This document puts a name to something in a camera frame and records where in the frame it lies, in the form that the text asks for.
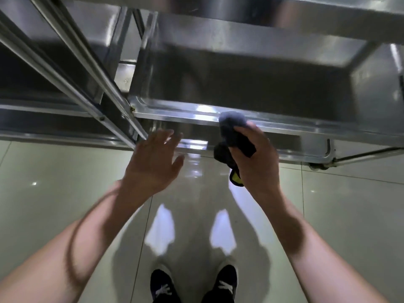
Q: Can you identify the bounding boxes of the person's left hand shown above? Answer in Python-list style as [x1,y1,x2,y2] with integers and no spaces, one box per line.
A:
[121,129,185,199]

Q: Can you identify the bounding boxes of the stainless steel trolley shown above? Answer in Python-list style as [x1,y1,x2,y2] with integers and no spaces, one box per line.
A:
[28,0,158,141]
[0,6,138,150]

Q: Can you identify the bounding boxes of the grey and yellow cleaning cloth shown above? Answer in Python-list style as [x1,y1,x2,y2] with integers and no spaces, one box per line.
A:
[213,111,257,188]

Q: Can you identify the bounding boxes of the person's left forearm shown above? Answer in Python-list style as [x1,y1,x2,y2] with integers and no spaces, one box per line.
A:
[0,179,152,303]

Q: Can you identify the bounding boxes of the dark blue sneaker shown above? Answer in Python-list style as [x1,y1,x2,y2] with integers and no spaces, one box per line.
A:
[150,269,181,303]
[202,265,239,303]

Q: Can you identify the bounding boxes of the person's right hand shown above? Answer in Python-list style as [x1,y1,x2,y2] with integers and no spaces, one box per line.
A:
[228,120,282,199]

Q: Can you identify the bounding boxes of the person's right forearm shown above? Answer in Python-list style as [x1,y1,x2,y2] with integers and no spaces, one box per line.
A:
[252,186,389,303]

